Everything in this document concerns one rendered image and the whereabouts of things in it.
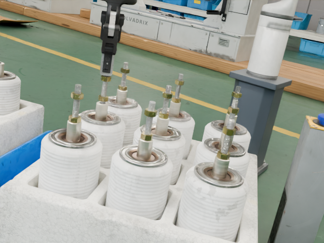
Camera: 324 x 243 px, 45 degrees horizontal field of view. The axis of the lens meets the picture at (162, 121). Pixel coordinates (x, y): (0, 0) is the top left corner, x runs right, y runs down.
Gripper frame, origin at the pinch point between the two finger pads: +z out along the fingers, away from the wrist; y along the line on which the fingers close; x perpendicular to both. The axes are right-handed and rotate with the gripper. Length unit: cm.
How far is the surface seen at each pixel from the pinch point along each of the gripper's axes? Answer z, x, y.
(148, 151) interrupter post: 9.1, -7.6, -16.1
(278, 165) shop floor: 36, -61, 44
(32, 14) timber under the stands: 31, 74, 332
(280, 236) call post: 27.2, -37.0, -9.0
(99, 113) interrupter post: 9.1, 0.4, -1.0
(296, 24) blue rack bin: 4, -234, 421
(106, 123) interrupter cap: 10.0, -1.1, -3.4
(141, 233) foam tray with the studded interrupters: 18.7, -7.4, -23.4
